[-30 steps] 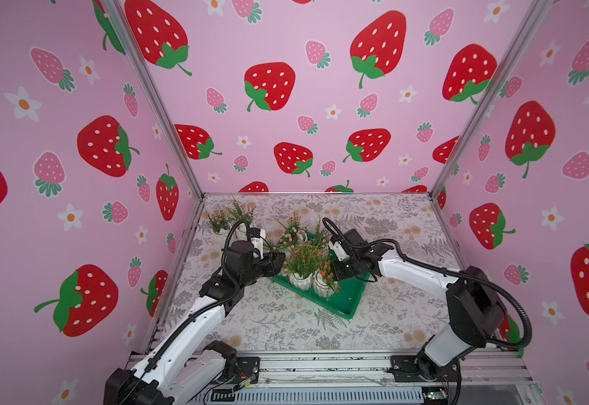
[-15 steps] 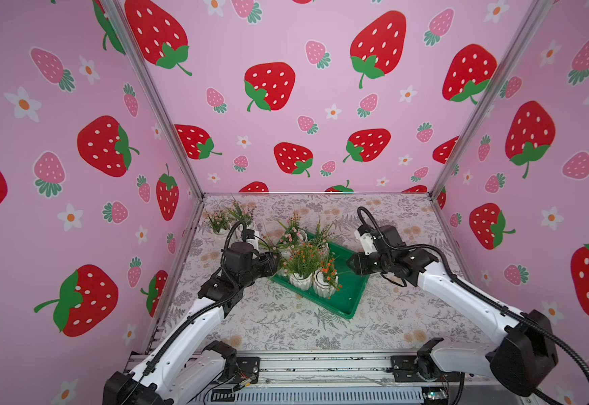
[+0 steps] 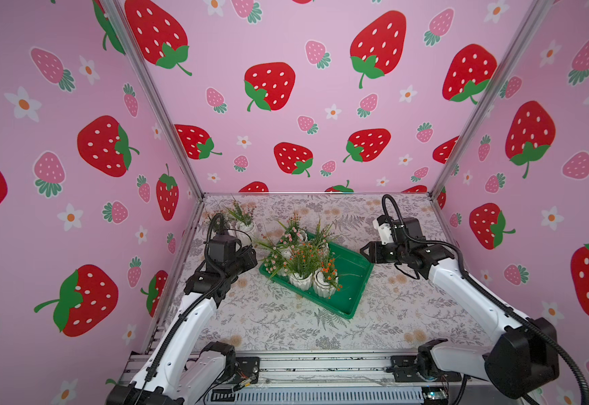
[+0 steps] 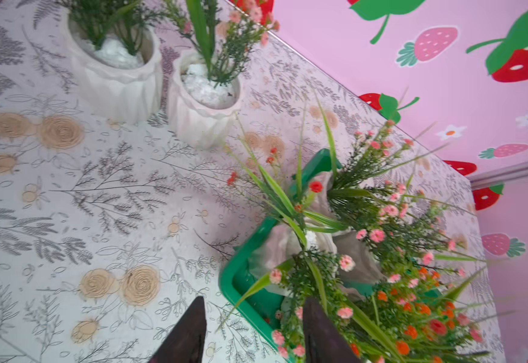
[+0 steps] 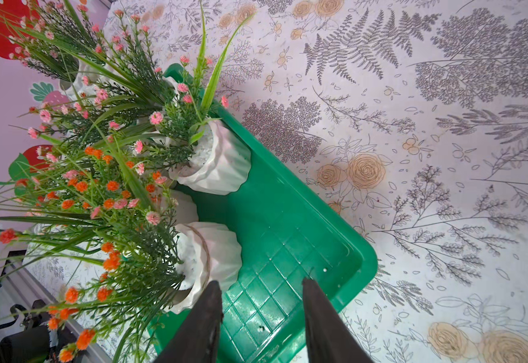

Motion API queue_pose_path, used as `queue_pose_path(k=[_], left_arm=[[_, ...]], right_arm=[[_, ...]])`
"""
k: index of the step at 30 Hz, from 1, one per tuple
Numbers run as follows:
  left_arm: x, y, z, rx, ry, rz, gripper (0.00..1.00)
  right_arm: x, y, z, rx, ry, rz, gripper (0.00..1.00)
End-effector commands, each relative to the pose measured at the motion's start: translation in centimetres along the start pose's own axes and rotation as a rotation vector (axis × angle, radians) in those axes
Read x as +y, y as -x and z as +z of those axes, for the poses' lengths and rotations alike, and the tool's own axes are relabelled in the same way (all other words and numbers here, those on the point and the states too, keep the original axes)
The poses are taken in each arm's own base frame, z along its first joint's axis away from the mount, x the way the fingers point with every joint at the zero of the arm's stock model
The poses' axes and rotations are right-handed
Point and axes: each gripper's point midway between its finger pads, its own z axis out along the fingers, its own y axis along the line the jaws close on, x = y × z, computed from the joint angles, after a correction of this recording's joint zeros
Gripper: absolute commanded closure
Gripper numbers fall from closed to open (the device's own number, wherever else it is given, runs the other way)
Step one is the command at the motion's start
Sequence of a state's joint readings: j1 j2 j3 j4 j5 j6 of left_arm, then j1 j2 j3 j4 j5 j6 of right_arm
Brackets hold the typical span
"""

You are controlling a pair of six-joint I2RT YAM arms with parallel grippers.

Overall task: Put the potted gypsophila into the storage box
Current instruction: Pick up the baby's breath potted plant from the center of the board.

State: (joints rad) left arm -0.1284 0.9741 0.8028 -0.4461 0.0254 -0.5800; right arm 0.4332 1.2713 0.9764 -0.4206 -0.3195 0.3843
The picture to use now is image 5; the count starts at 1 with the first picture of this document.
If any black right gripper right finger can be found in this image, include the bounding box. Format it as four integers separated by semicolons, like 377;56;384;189
303;278;373;363

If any green grass pot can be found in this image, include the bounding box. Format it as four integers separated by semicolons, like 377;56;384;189
0;141;241;362

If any green plastic storage box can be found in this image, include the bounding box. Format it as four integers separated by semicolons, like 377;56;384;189
147;62;379;363

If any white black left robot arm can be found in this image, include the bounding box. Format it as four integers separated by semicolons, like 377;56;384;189
0;299;76;362

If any green gypsophila pot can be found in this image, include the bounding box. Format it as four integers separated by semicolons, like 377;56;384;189
116;185;199;232

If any pink gypsophila pot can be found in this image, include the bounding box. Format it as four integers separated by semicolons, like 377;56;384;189
95;9;251;195
0;1;105;90

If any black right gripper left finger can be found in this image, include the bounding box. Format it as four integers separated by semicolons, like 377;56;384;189
154;281;223;363

